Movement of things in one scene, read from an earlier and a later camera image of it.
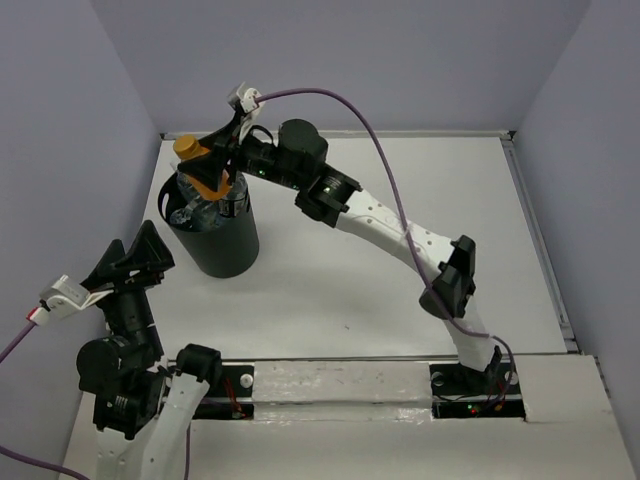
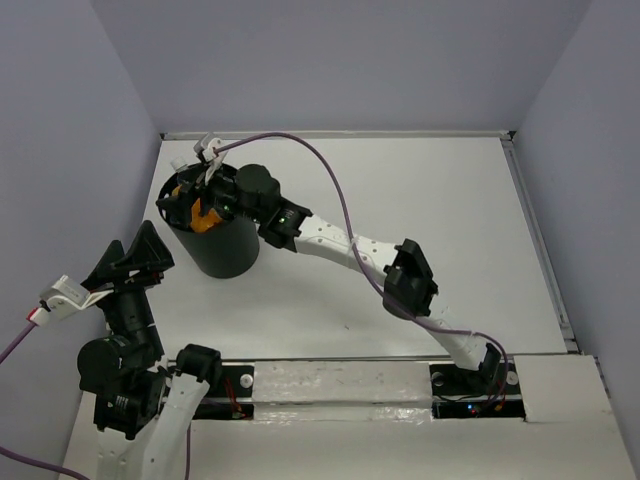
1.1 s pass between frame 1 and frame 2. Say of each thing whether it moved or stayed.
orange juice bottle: moved
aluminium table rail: stayed
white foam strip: stayed
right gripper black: moved
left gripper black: stayed
